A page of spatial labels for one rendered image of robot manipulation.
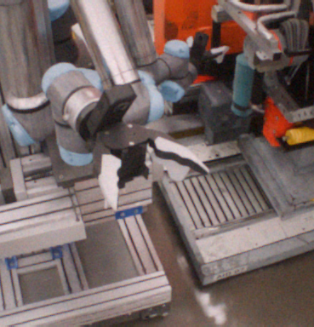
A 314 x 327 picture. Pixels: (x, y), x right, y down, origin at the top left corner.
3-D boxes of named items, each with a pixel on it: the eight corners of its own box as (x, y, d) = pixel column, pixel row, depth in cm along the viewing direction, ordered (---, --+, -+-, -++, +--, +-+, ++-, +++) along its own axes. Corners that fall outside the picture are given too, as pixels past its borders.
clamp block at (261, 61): (283, 69, 147) (286, 55, 143) (259, 72, 145) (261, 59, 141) (276, 60, 150) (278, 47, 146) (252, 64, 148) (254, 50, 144)
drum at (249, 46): (307, 71, 168) (314, 38, 158) (257, 79, 163) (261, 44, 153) (288, 51, 177) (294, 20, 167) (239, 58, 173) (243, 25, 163)
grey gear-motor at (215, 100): (281, 142, 244) (292, 88, 220) (207, 159, 236) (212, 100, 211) (265, 120, 257) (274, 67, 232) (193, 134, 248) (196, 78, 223)
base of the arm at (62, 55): (41, 71, 160) (37, 48, 153) (35, 51, 170) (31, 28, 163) (82, 62, 163) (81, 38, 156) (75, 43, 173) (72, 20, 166)
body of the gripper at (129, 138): (151, 181, 77) (113, 138, 84) (158, 137, 71) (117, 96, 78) (109, 197, 73) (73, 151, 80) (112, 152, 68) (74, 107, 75)
